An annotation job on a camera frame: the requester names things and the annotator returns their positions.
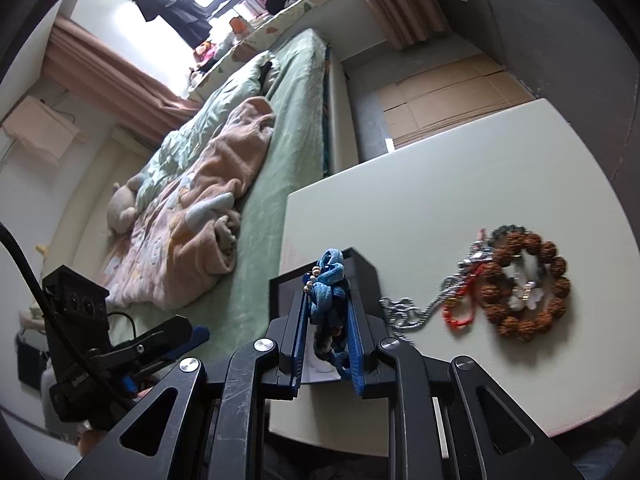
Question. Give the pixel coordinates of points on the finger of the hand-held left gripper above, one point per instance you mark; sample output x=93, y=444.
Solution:
x=165, y=335

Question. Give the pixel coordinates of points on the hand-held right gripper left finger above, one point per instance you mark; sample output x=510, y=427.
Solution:
x=300, y=340

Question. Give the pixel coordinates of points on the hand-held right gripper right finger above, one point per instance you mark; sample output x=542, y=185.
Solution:
x=356, y=355

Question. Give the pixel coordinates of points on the black jewelry box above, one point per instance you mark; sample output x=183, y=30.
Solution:
x=367, y=280

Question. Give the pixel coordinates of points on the beige plush toy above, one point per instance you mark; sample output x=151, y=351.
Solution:
x=120, y=210

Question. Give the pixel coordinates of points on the pink fleece blanket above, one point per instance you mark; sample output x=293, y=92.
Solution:
x=220, y=175

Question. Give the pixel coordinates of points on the bed with green sheet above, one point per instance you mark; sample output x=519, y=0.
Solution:
x=295, y=110

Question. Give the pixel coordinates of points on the green floral quilt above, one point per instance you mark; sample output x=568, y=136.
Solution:
x=225, y=95

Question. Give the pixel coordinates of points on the flattened cardboard sheets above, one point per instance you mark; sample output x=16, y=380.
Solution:
x=450, y=95

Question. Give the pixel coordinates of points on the floral windowsill mat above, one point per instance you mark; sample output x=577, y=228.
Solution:
x=280, y=25

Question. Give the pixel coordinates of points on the hanging dark clothes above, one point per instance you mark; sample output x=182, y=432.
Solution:
x=170, y=0

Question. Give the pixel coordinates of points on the beige cloth wall cover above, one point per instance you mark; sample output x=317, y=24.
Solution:
x=42, y=127

